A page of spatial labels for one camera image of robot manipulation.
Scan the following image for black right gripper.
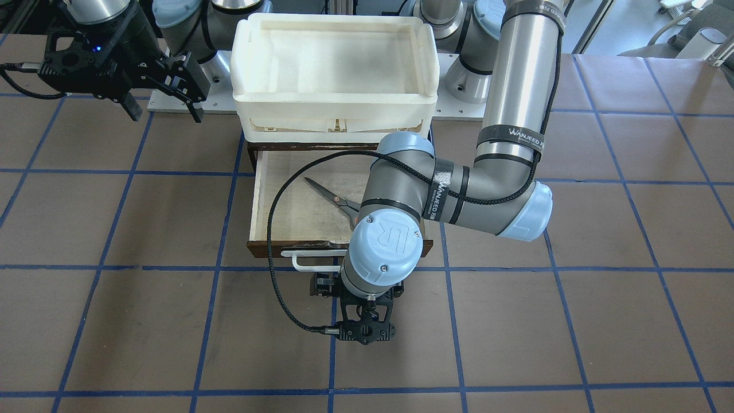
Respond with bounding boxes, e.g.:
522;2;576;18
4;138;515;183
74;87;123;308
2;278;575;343
37;23;210;123

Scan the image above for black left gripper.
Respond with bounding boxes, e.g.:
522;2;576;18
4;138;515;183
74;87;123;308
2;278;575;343
310;273;404;345

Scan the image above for white drawer handle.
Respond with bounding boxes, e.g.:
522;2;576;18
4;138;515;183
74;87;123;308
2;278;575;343
280;247;350;272

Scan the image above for grey orange handled scissors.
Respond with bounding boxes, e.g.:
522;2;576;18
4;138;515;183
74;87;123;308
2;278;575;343
304;177;360;230

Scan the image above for light wooden drawer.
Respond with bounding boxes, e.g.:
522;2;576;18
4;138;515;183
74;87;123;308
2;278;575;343
247;148;434;259

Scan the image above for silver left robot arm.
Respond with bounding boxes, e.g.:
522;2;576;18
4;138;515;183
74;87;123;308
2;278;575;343
310;1;565;344

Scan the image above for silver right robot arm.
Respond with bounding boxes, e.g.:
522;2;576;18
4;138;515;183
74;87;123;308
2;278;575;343
37;1;272;122

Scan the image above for dark brown wooden cabinet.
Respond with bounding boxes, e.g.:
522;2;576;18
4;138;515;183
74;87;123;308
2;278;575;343
245;131;436;172

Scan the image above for white plastic tray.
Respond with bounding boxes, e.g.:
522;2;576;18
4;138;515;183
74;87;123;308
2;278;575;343
230;13;440;143

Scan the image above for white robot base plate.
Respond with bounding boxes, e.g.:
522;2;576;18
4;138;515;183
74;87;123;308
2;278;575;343
147;48;494;122

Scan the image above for black braided cable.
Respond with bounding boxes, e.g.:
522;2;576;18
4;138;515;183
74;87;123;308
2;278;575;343
266;11;565;336
0;62;69;102

